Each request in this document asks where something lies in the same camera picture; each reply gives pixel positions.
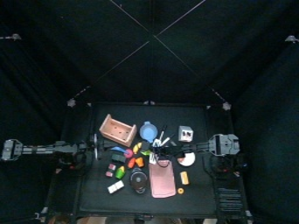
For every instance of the blue plate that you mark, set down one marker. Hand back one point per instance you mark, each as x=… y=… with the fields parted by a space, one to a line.
x=148 y=132

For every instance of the bright green toy piece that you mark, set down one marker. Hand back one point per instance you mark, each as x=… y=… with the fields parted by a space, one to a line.
x=145 y=152

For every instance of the white striped toy piece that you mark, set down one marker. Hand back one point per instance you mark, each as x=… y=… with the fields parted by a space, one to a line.
x=152 y=158

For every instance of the magenta round toy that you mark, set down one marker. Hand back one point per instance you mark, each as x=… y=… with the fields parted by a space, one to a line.
x=128 y=153

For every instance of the dark green toy piece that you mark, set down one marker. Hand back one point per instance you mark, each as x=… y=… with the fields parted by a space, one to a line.
x=119 y=158

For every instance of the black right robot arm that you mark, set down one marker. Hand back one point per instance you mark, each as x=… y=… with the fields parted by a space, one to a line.
x=221 y=144

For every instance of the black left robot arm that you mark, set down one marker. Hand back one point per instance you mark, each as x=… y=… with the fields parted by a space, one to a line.
x=43 y=149

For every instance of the white text label sticker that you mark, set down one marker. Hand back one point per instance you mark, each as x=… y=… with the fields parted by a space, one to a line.
x=230 y=199

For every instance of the white printed cube box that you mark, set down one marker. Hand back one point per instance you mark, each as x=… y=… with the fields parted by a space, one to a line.
x=185 y=133

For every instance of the green and yellow toy fruit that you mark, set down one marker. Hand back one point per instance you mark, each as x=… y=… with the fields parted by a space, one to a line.
x=120 y=172

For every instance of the small pink cube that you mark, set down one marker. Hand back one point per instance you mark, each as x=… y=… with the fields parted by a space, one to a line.
x=112 y=166
x=109 y=174

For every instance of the yellow toy starfruit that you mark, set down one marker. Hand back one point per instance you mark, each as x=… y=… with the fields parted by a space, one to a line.
x=136 y=148

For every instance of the grey frame clamp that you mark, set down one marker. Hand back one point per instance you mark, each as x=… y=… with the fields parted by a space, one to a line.
x=225 y=106
x=148 y=102
x=15 y=37
x=71 y=102
x=291 y=38

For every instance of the blue toy piece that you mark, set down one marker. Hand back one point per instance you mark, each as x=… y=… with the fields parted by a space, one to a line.
x=117 y=149

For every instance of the orange toy food piece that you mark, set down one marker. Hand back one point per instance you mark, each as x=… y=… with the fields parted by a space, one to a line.
x=139 y=162
x=131 y=163

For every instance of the yellow toy block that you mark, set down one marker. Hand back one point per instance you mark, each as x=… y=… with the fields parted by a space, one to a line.
x=184 y=178

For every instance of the white toy utensil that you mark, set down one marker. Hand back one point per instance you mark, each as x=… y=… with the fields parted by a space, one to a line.
x=165 y=141
x=156 y=142

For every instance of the pink cutting board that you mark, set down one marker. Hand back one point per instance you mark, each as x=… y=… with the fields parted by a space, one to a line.
x=161 y=180

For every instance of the light wooden crate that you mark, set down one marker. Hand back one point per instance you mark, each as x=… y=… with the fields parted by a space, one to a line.
x=117 y=130

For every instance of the white and red plate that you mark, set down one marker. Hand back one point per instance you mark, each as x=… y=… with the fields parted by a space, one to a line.
x=188 y=160

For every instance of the dark round disc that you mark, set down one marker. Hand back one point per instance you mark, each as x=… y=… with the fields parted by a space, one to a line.
x=137 y=180

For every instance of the white toy block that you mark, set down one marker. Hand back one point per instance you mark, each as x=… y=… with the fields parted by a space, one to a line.
x=115 y=187

